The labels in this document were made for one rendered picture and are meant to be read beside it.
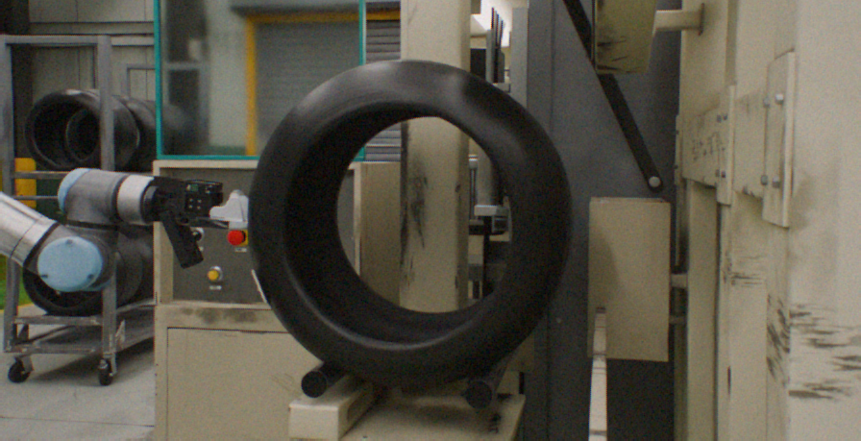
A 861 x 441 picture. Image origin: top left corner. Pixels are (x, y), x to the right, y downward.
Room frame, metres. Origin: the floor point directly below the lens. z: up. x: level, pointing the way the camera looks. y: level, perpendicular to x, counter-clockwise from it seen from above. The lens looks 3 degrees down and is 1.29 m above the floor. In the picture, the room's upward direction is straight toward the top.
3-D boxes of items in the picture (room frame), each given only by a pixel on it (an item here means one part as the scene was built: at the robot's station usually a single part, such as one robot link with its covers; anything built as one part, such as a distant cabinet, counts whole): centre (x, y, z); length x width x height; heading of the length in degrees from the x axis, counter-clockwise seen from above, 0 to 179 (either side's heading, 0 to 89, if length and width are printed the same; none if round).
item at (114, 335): (5.24, 1.95, 0.96); 1.36 x 0.71 x 1.92; 167
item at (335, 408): (1.56, 0.16, 0.83); 0.36 x 0.09 x 0.06; 168
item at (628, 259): (1.67, -0.40, 1.05); 0.20 x 0.15 x 0.30; 168
